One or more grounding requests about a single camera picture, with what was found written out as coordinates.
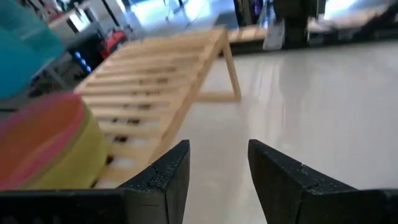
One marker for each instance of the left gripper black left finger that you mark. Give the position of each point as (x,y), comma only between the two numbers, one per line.
(149,196)

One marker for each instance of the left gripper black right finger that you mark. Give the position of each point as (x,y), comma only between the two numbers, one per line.
(295,193)

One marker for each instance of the pink bowl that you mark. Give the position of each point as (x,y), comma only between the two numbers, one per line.
(37,133)

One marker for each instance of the teal bowl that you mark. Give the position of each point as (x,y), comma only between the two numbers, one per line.
(21,56)

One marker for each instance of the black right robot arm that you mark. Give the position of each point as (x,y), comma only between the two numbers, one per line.
(293,21)

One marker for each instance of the slatted wooden shelf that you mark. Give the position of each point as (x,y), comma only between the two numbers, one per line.
(149,84)

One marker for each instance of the red bag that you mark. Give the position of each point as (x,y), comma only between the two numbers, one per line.
(113,42)

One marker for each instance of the black diagonal frame strut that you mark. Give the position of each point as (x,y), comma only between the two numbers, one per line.
(377,21)

